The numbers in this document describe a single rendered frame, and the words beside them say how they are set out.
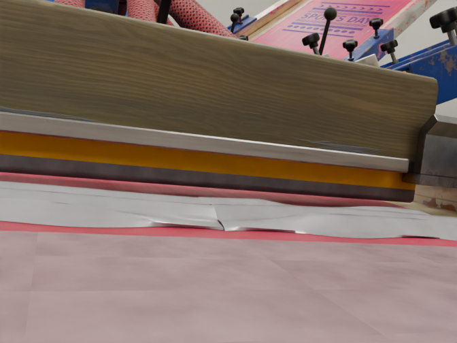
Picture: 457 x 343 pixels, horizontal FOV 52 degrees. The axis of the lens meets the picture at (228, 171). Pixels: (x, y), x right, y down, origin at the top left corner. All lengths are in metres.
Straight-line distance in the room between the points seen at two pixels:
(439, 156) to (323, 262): 0.23
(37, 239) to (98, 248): 0.02
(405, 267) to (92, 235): 0.11
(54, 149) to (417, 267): 0.21
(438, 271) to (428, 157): 0.20
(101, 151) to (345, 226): 0.15
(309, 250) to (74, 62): 0.17
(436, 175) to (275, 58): 0.15
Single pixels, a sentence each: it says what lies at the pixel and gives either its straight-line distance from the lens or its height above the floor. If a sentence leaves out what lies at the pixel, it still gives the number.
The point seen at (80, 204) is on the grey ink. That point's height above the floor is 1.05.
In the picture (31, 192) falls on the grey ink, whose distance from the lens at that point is 0.22.
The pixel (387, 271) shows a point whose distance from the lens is 0.18.
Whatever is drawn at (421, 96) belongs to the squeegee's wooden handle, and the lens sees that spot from 0.39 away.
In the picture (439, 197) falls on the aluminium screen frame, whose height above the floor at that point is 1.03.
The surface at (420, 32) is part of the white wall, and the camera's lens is 3.27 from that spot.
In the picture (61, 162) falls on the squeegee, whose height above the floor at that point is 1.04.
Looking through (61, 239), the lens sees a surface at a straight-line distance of 0.17.
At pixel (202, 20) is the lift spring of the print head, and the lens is 0.97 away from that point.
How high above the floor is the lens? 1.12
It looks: 13 degrees down
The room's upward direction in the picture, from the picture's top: 10 degrees clockwise
